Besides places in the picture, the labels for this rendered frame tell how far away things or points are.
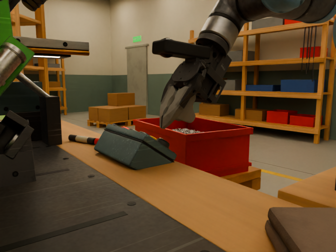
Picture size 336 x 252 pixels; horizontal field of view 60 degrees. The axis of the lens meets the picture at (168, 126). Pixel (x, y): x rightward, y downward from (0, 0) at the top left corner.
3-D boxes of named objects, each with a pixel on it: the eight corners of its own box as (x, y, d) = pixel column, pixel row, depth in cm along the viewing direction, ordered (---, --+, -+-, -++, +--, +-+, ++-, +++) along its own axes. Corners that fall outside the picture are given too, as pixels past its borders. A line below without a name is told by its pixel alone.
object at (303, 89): (316, 144, 483) (328, 5, 449) (187, 124, 705) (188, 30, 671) (329, 140, 518) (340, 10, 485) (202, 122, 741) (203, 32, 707)
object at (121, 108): (126, 120, 774) (125, 92, 763) (147, 123, 723) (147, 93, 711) (87, 125, 683) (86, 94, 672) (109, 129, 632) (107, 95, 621)
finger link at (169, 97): (177, 139, 59) (197, 101, 61) (157, 125, 56) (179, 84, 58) (168, 137, 61) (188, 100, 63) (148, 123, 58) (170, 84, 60)
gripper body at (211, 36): (215, 106, 59) (240, 58, 61) (188, 82, 54) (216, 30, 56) (190, 104, 65) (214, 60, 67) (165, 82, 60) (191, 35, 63)
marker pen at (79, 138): (67, 141, 69) (67, 134, 69) (73, 140, 71) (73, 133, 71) (107, 147, 62) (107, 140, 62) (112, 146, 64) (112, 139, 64)
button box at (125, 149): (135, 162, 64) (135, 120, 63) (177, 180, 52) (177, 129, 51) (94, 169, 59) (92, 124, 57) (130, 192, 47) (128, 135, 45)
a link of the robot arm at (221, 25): (225, 12, 57) (197, 19, 64) (215, 30, 56) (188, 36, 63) (245, 37, 61) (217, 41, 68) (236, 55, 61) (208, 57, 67)
